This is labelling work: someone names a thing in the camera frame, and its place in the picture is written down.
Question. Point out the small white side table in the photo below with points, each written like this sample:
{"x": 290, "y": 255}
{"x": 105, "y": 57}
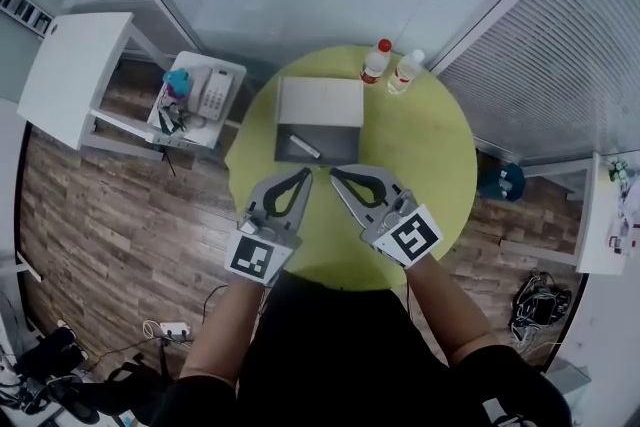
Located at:
{"x": 232, "y": 80}

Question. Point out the person's right forearm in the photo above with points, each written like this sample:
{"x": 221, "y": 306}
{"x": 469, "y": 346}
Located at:
{"x": 450, "y": 315}

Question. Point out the white table with papers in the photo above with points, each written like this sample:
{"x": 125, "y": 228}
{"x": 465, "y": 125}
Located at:
{"x": 597, "y": 225}

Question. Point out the grey box with white lid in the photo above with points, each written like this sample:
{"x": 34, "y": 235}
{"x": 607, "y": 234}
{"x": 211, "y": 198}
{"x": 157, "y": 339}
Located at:
{"x": 320, "y": 107}

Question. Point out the black equipment stand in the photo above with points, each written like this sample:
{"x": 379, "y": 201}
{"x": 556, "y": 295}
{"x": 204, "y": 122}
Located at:
{"x": 52, "y": 360}

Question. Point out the teal plastic toy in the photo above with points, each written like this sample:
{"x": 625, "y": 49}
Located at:
{"x": 177, "y": 82}

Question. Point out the white desk telephone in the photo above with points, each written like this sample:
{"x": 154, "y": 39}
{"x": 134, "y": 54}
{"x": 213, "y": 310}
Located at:
{"x": 212, "y": 92}

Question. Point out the white cap plastic bottle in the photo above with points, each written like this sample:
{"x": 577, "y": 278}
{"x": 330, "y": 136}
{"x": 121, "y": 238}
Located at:
{"x": 405, "y": 72}

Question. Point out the red cap plastic bottle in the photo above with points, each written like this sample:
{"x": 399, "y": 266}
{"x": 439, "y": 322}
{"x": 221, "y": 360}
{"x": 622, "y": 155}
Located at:
{"x": 376, "y": 62}

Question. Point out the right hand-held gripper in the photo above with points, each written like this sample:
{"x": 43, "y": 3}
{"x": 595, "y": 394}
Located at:
{"x": 411, "y": 236}

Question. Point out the green and white small items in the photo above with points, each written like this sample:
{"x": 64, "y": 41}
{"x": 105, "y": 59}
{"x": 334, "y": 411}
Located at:
{"x": 619, "y": 167}

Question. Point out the person's black clothing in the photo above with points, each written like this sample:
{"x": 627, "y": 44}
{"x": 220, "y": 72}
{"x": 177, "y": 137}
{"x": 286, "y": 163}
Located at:
{"x": 330, "y": 355}

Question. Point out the person's left forearm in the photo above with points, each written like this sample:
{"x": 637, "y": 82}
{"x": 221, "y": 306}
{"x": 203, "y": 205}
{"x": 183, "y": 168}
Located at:
{"x": 220, "y": 330}

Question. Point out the white power strip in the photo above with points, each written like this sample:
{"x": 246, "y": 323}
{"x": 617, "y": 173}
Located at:
{"x": 175, "y": 330}

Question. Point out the white pen desk item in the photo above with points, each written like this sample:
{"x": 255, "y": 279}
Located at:
{"x": 304, "y": 145}

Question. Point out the large white table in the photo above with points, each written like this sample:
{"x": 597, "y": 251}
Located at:
{"x": 75, "y": 70}

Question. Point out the green round desk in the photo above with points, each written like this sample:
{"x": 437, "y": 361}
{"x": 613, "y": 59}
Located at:
{"x": 425, "y": 140}

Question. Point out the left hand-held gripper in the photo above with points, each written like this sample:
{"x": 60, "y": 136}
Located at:
{"x": 260, "y": 260}

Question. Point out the white wall shelf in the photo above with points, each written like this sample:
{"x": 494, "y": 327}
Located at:
{"x": 22, "y": 7}

